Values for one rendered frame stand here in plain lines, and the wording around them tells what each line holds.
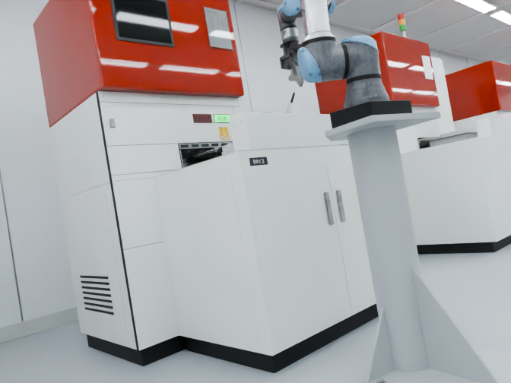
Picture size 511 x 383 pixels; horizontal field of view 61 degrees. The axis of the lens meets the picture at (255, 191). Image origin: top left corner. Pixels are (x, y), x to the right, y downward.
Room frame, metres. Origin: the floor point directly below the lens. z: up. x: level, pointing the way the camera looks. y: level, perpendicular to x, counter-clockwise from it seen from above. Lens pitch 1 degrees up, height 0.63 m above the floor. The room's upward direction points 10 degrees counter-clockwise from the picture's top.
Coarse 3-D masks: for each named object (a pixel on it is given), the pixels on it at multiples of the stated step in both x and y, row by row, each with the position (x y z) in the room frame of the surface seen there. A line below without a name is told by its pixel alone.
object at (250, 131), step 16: (256, 112) 1.63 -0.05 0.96; (240, 128) 1.62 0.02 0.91; (256, 128) 1.62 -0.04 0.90; (272, 128) 1.68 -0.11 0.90; (288, 128) 1.74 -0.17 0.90; (304, 128) 1.80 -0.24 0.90; (320, 128) 1.87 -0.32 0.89; (240, 144) 1.63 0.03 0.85; (256, 144) 1.61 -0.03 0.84; (272, 144) 1.67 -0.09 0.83; (288, 144) 1.73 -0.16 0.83; (304, 144) 1.79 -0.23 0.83; (320, 144) 1.86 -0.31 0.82; (336, 144) 1.94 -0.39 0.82
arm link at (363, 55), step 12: (360, 36) 1.40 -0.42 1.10; (348, 48) 1.40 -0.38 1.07; (360, 48) 1.40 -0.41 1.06; (372, 48) 1.41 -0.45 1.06; (348, 60) 1.40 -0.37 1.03; (360, 60) 1.40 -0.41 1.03; (372, 60) 1.41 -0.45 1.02; (348, 72) 1.42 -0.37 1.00; (360, 72) 1.41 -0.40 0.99; (372, 72) 1.41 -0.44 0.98
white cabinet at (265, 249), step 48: (192, 192) 1.79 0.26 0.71; (240, 192) 1.57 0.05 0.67; (288, 192) 1.69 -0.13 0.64; (336, 192) 1.89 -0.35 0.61; (192, 240) 1.83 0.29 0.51; (240, 240) 1.60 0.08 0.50; (288, 240) 1.66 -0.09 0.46; (336, 240) 1.86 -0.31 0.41; (192, 288) 1.87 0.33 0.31; (240, 288) 1.63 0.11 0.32; (288, 288) 1.64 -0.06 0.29; (336, 288) 1.82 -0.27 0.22; (192, 336) 1.93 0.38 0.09; (240, 336) 1.67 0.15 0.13; (288, 336) 1.61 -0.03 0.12; (336, 336) 1.85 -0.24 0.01
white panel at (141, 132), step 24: (120, 96) 1.95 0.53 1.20; (144, 96) 2.03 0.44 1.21; (168, 96) 2.12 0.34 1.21; (192, 96) 2.21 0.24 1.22; (120, 120) 1.93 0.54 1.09; (144, 120) 2.02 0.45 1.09; (168, 120) 2.10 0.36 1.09; (192, 120) 2.20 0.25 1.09; (120, 144) 1.92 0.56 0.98; (144, 144) 2.01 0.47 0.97; (168, 144) 2.09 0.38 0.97; (120, 168) 1.91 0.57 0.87; (144, 168) 1.99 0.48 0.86; (168, 168) 2.07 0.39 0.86
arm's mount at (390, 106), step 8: (360, 104) 1.36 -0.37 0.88; (368, 104) 1.34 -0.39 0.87; (376, 104) 1.34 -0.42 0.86; (384, 104) 1.36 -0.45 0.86; (392, 104) 1.38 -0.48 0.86; (400, 104) 1.40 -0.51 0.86; (408, 104) 1.42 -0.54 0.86; (336, 112) 1.46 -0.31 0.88; (344, 112) 1.43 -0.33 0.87; (352, 112) 1.40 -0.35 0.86; (360, 112) 1.37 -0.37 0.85; (368, 112) 1.34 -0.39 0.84; (376, 112) 1.34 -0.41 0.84; (384, 112) 1.36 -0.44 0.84; (392, 112) 1.38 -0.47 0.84; (400, 112) 1.40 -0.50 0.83; (408, 112) 1.42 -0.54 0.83; (336, 120) 1.47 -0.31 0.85; (344, 120) 1.43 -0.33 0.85; (352, 120) 1.40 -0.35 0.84
